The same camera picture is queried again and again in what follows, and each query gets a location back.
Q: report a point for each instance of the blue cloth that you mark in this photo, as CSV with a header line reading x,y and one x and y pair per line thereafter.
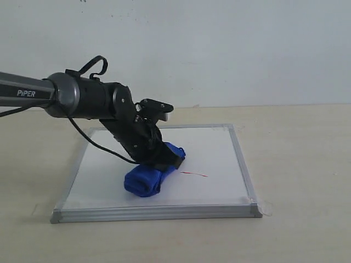
x,y
144,180

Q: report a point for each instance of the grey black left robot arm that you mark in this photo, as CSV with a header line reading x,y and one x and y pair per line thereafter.
x,y
68,95

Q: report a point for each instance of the white board aluminium frame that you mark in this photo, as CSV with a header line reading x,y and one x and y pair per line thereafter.
x,y
212,182

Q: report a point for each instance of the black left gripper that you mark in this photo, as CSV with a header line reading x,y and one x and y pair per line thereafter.
x,y
141,137

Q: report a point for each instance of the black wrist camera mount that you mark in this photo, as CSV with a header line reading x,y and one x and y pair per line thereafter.
x,y
153,110

